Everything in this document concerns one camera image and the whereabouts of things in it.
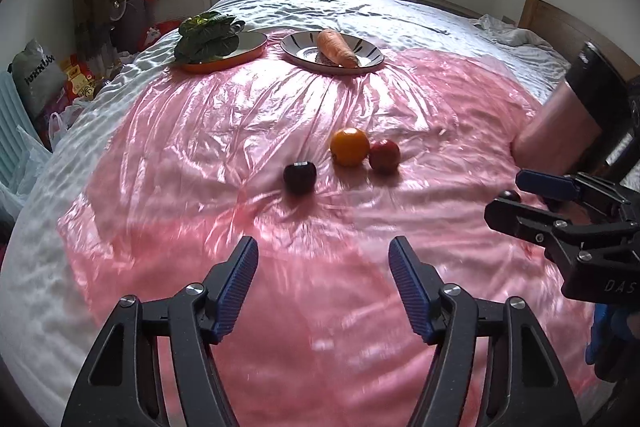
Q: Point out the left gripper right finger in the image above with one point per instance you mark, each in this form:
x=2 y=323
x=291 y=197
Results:
x=524 y=384

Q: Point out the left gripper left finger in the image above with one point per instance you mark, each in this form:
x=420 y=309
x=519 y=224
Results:
x=119 y=383

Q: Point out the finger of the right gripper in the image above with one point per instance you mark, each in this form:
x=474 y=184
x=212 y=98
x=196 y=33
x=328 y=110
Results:
x=525 y=221
x=555 y=184

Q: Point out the dark plum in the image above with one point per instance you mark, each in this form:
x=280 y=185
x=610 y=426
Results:
x=511 y=195
x=299 y=178

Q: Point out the smooth orange back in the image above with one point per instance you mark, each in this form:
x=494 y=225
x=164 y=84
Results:
x=349 y=147

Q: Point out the right gloved hand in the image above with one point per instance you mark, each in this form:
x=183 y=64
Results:
x=613 y=348

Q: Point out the wooden headboard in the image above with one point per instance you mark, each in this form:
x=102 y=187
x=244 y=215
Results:
x=568 y=34

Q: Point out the red apple beside orange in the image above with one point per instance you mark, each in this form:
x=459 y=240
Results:
x=384 y=157

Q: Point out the pink plastic sheet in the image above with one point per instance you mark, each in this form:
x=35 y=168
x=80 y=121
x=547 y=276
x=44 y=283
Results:
x=322 y=338

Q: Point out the carrot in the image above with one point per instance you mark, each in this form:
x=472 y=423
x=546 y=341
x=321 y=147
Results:
x=334 y=47

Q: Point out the light blue suitcase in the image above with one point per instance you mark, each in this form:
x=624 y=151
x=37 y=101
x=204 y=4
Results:
x=13 y=118

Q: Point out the white bed cover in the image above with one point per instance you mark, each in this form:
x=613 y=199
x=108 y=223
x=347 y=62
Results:
x=46 y=328

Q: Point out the yellow red box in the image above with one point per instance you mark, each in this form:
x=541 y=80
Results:
x=80 y=82

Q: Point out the grey printed bag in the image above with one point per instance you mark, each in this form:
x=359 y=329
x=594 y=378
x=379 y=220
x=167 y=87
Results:
x=37 y=77

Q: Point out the striped white plate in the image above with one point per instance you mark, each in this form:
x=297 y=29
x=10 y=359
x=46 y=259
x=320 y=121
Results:
x=302 y=50

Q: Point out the green leafy vegetable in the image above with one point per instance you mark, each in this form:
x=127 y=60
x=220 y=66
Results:
x=206 y=36

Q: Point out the orange oval dish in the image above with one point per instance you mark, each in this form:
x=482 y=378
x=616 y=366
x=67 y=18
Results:
x=252 y=44

